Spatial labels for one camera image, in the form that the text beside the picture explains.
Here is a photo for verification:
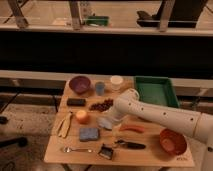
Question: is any grey towel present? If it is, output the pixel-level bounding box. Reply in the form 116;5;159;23
97;117;113;130

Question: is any green box on shelf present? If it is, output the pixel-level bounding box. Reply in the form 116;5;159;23
84;15;109;26

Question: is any metal spoon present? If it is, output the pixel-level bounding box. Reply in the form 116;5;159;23
60;146;93;153

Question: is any white plastic cup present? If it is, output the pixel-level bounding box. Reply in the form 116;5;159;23
110;75;123;91

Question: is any black office chair base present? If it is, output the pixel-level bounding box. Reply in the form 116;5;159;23
0;116;28;148

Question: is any banana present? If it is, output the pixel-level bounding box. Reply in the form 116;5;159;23
56;112;72;138

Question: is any black binder clip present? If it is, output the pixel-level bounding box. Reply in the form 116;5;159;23
98;144;114;160

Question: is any black object on shelf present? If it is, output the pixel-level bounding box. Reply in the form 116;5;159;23
137;0;208;28

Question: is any blue sponge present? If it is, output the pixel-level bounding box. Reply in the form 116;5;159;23
79;128;99;142

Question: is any orange bowl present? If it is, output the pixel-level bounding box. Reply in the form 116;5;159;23
159;129;187;155

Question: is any purple bowl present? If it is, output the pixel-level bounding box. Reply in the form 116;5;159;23
69;76;91;94

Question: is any orange carrot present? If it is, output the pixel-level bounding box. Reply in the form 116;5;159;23
119;125;144;133

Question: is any blue plastic cup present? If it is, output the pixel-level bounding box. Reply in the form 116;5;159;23
95;82;105;96

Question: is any bunch of red grapes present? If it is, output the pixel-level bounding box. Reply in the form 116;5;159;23
89;99;113;112

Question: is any black rectangular block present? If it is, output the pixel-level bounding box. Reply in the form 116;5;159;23
67;98;86;106

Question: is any black handled peeler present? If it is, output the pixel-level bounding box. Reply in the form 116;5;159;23
114;140;146;150

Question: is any green plastic tray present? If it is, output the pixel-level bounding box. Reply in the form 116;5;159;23
134;76;179;108

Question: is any orange apple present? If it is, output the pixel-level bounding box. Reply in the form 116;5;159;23
76;110;89;124

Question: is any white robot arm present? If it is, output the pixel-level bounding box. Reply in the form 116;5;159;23
101;89;213;151

